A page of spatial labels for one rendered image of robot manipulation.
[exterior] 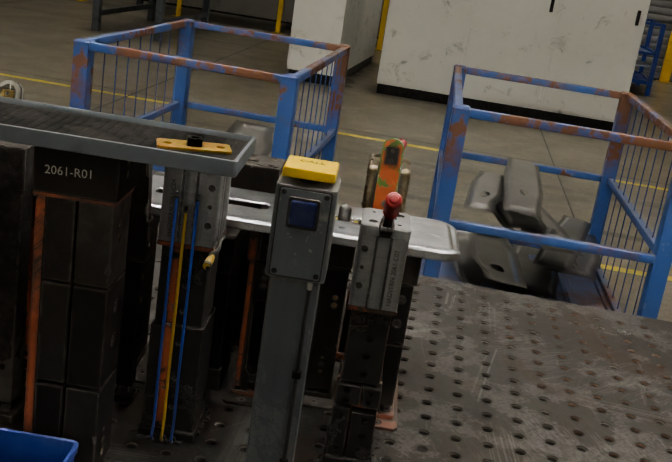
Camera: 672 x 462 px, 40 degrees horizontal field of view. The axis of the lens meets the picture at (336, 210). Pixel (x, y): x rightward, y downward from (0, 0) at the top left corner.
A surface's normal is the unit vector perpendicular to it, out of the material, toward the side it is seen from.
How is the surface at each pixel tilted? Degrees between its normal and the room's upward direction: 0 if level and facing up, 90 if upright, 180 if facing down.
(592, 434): 0
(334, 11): 90
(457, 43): 90
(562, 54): 90
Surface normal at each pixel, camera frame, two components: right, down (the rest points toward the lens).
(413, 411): 0.15, -0.95
